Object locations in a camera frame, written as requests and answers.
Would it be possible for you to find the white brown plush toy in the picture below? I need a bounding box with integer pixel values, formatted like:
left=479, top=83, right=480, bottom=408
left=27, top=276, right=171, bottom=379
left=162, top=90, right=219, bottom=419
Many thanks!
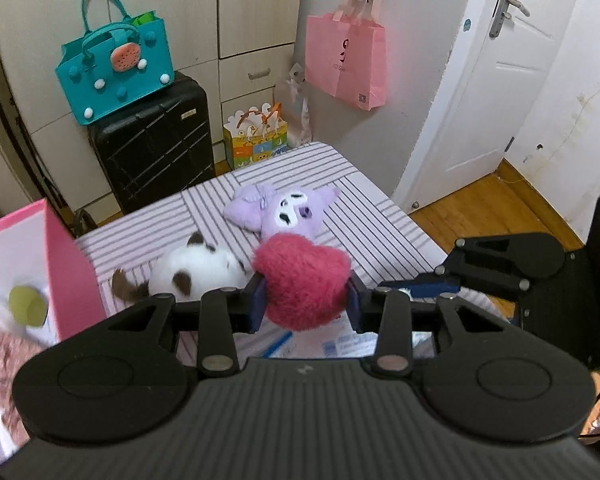
left=111, top=232, right=253, bottom=306

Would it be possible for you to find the black suitcase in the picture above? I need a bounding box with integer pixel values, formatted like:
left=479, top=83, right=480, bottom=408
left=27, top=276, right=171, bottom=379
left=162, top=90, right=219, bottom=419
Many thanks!
left=87, top=71, right=216, bottom=216

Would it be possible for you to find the pink floral cloth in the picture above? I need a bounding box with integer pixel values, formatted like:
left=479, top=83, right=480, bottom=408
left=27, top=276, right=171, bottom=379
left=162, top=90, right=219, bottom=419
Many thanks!
left=0, top=330, right=48, bottom=411

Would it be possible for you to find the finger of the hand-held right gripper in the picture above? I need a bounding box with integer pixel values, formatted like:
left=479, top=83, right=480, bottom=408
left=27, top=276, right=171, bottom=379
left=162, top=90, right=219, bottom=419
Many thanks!
left=377, top=232, right=567, bottom=301

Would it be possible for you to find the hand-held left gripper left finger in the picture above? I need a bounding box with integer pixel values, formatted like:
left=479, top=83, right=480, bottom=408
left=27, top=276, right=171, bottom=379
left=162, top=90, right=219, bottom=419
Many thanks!
left=80, top=276, right=268, bottom=378

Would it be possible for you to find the pink tote bag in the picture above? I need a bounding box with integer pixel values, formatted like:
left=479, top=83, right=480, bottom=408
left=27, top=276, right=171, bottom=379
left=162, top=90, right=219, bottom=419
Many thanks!
left=305, top=0, right=387, bottom=111

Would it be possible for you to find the colourful gift bag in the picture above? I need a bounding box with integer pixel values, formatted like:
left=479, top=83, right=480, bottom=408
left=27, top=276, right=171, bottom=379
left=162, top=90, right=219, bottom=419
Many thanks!
left=223, top=102, right=288, bottom=171

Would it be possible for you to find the green makeup sponge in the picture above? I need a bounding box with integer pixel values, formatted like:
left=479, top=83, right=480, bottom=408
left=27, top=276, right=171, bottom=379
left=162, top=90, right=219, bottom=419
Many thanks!
left=7, top=285, right=49, bottom=328

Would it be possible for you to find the striped tablecloth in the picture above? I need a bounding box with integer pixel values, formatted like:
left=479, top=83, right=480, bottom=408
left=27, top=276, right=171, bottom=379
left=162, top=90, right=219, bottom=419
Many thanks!
left=75, top=141, right=501, bottom=361

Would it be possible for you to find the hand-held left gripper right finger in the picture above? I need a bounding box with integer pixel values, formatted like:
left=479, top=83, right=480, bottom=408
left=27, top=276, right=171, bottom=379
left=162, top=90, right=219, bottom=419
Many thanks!
left=345, top=277, right=526, bottom=378

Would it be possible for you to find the clear plastic bag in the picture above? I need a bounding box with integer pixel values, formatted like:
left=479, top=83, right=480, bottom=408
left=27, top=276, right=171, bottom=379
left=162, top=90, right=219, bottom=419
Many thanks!
left=274, top=62, right=313, bottom=147

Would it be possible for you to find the pink cardboard box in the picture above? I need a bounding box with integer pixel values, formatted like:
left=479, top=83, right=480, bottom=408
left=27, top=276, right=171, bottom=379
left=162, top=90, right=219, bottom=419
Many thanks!
left=0, top=198, right=108, bottom=466

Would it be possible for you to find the metal door handle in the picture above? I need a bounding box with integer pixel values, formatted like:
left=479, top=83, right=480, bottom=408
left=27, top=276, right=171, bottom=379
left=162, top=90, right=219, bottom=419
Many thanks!
left=489, top=0, right=531, bottom=38

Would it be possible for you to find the red heart plush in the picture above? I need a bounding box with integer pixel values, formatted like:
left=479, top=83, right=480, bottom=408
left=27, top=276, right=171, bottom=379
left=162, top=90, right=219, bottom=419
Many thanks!
left=251, top=232, right=352, bottom=332

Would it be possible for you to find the teal felt handbag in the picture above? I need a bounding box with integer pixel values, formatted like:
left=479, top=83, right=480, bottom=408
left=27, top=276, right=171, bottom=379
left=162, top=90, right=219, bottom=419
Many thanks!
left=55, top=0, right=175, bottom=127

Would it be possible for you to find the cream wardrobe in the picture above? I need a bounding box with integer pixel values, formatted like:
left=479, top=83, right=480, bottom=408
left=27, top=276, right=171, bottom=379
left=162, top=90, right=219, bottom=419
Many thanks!
left=0, top=0, right=306, bottom=221

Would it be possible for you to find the purple plush toy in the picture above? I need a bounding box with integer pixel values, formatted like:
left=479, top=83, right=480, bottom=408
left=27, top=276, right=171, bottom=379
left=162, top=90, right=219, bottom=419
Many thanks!
left=223, top=183, right=342, bottom=241

